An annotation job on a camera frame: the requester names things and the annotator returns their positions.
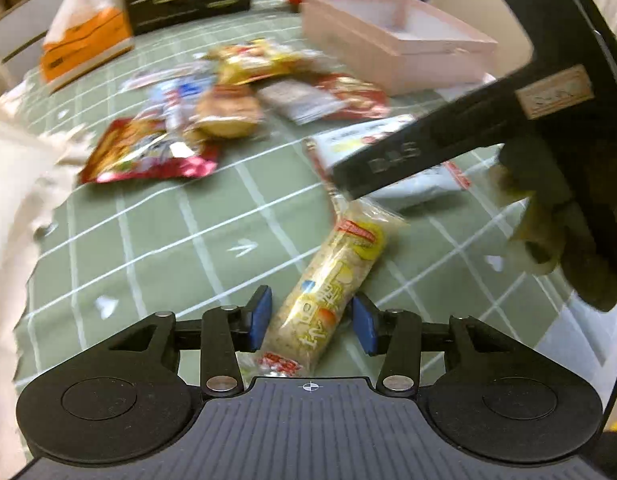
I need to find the grey biscuit packet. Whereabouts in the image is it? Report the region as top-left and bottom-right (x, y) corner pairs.
(256, 79), (346, 126)

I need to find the gloved right hand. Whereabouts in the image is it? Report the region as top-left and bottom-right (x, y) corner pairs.
(487, 136), (617, 312)

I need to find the pink cardboard box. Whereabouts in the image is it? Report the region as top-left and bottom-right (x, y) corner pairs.
(300, 0), (497, 96)

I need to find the orange-red nut snack packet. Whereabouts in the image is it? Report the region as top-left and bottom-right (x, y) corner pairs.
(315, 73), (391, 120)

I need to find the cream cloth bag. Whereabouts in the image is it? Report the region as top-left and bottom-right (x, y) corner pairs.
(0, 108), (89, 479)

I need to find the red shiny snack packet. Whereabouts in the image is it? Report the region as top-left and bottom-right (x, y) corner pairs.
(80, 118), (220, 184)

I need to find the beige chair right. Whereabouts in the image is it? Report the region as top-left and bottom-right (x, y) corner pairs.
(427, 0), (534, 77)

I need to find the green checked tablecloth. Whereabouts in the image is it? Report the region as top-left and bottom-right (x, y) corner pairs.
(12, 4), (589, 396)

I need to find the rice cracker roll packet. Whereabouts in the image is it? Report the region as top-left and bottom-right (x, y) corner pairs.
(238, 198), (407, 378)

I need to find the orange tissue box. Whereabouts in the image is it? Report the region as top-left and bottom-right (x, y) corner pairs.
(40, 0), (135, 92)

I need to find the blue white clear packet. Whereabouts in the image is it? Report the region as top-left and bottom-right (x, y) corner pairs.
(120, 61), (216, 129)

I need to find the packaged round bread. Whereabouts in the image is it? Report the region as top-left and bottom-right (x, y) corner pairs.
(192, 84), (264, 140)

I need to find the white large snack bag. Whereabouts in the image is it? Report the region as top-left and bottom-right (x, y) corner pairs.
(303, 112), (472, 212)

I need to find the yellow guoba snack bag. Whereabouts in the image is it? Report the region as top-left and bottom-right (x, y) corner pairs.
(203, 38), (323, 86)

